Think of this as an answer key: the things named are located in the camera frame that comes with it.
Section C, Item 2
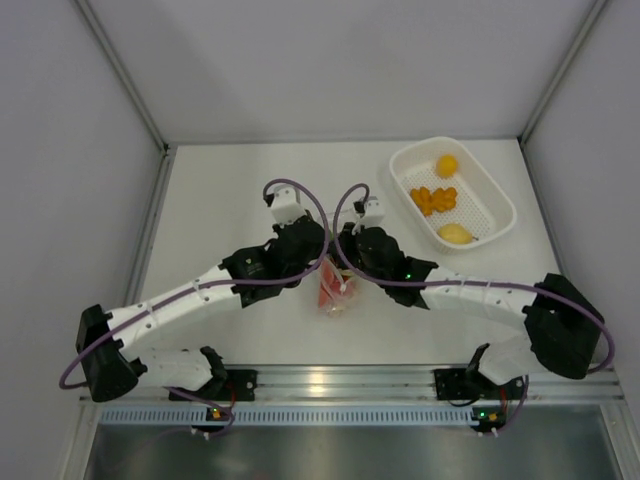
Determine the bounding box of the clear zip top bag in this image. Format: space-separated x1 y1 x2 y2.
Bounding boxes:
317 232 359 317

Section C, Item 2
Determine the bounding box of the yellow fake pear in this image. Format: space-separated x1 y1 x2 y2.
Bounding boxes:
438 223 478 245

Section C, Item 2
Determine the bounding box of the orange fake fruit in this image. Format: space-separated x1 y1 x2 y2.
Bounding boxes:
409 187 458 217

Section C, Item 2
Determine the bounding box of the yellow fake lemon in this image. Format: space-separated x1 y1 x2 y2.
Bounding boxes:
435 154 459 179

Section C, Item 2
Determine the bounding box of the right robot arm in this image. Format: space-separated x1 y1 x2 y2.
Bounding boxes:
334 224 604 397

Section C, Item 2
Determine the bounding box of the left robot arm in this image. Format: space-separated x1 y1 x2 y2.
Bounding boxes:
76 216 326 403

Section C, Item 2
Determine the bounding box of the fake carrot with green leaves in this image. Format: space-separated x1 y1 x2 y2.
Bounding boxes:
318 259 343 310

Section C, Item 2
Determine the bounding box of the white perforated plastic basket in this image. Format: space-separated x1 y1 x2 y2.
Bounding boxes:
388 136 517 254

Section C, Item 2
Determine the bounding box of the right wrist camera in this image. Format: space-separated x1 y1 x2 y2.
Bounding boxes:
352 196 385 233

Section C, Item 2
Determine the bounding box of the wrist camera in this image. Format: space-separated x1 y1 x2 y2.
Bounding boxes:
265 185 306 226
352 196 385 233

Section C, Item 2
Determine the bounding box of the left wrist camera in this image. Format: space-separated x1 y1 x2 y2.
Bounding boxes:
265 185 306 226

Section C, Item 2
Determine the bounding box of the aluminium mounting rail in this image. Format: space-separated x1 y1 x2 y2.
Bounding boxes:
228 365 624 403

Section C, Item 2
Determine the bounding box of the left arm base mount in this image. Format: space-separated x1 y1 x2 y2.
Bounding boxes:
178 368 258 403

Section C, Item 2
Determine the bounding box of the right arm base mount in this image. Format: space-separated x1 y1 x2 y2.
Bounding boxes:
433 343 524 406

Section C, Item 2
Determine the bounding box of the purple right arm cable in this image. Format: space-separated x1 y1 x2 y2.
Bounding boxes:
333 183 616 374

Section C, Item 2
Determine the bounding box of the white slotted cable duct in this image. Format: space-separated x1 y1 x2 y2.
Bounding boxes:
100 405 482 426

